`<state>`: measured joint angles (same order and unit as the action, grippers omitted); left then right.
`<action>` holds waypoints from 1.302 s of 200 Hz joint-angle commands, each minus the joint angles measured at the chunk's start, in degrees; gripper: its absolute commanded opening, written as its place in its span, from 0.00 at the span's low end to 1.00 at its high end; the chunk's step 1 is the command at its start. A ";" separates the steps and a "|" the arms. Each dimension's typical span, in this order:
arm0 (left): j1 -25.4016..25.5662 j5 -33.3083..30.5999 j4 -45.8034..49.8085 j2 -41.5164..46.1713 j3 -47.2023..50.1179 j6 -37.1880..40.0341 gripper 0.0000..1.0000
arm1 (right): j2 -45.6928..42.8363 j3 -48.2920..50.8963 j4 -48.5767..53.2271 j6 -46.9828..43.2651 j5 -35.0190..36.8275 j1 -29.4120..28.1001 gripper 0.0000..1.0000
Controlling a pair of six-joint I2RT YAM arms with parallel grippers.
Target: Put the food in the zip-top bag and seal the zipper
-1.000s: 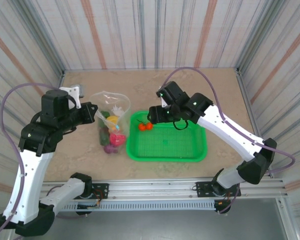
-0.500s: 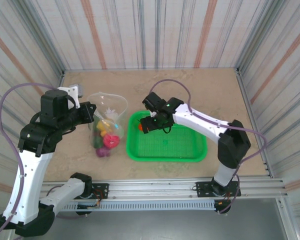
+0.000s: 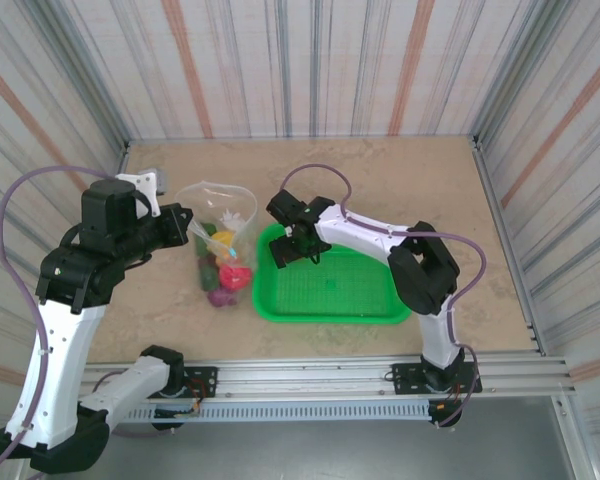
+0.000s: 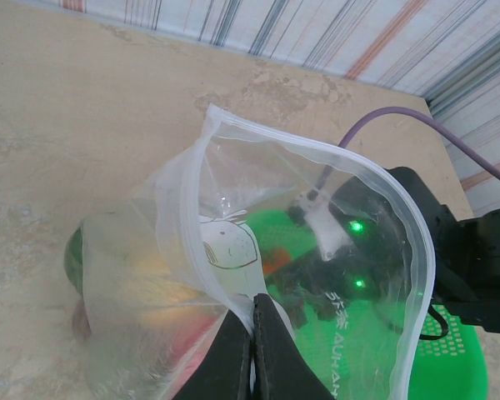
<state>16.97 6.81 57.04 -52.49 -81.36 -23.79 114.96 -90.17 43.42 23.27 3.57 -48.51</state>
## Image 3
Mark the yellow lemon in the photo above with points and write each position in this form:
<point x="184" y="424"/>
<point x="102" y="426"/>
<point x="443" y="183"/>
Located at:
<point x="223" y="239"/>

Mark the orange yellow pepper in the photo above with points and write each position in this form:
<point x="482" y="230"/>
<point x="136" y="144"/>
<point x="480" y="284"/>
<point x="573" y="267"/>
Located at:
<point x="224" y="258"/>

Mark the pink red round fruit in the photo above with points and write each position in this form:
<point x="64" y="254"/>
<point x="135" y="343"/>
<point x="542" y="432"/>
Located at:
<point x="235" y="277"/>

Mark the clear zip-top plastic bag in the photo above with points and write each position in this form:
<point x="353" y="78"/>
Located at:
<point x="235" y="200"/>

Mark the green avocado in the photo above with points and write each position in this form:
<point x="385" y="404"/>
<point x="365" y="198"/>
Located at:
<point x="209" y="279"/>

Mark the purple cabbage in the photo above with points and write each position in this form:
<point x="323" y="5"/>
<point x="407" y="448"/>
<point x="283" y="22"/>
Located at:
<point x="221" y="298"/>

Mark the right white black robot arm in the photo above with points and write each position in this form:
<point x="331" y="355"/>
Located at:
<point x="425" y="270"/>

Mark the aluminium side profile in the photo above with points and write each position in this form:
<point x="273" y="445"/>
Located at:
<point x="487" y="185"/>
<point x="122" y="160"/>

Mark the green plastic basket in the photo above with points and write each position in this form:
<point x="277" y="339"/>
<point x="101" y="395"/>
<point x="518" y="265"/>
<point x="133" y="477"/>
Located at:
<point x="340" y="295"/>

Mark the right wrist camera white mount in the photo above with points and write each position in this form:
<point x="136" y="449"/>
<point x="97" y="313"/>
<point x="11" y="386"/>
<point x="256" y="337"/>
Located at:
<point x="290" y="230"/>

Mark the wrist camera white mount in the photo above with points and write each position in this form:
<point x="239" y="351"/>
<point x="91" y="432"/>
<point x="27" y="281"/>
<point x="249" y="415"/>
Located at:
<point x="142" y="187"/>
<point x="290" y="230"/>

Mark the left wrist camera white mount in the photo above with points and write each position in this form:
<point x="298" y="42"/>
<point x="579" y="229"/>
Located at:
<point x="142" y="187"/>

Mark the aluminium mounting rail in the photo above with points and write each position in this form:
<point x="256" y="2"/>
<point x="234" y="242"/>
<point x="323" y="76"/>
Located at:
<point x="305" y="372"/>

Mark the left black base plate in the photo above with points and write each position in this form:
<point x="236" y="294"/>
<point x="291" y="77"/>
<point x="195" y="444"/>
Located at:
<point x="205" y="380"/>

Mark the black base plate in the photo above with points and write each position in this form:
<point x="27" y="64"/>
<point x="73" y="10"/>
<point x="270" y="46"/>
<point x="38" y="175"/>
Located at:
<point x="405" y="375"/>
<point x="205" y="380"/>

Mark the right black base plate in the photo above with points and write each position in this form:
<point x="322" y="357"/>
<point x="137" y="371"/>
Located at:
<point x="405" y="375"/>

